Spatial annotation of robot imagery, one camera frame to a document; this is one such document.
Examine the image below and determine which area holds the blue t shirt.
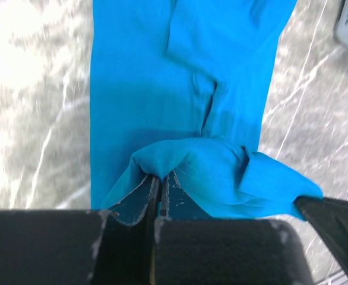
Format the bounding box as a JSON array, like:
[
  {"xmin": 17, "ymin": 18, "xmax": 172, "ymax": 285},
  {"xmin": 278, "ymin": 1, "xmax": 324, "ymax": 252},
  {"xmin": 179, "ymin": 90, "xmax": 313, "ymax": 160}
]
[{"xmin": 90, "ymin": 1, "xmax": 323, "ymax": 219}]

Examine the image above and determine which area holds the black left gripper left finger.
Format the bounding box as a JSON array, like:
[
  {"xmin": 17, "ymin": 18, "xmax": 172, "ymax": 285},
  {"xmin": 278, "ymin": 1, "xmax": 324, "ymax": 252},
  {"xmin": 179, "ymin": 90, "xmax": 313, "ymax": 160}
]
[{"xmin": 0, "ymin": 175, "xmax": 159, "ymax": 284}]

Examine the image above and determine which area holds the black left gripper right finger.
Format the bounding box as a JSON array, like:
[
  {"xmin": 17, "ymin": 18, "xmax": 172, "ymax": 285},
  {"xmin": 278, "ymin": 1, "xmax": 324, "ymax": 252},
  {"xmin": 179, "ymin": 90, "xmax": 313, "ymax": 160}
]
[{"xmin": 153, "ymin": 173, "xmax": 313, "ymax": 284}]

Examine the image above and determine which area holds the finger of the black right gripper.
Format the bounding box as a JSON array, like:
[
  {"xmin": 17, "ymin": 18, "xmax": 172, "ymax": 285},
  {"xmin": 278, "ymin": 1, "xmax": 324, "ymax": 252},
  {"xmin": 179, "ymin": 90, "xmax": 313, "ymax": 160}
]
[{"xmin": 294, "ymin": 196, "xmax": 348, "ymax": 276}]

